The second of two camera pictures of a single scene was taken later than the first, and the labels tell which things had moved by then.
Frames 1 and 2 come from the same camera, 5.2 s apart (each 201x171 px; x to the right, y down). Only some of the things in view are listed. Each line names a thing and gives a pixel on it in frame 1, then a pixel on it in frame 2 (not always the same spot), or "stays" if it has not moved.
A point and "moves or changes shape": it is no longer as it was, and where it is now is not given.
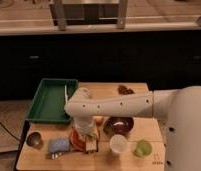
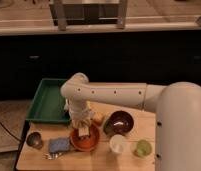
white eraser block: [90, 145] moves or changes shape
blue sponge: [59, 144] stays
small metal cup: [35, 140] stays
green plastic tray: [49, 102] stays
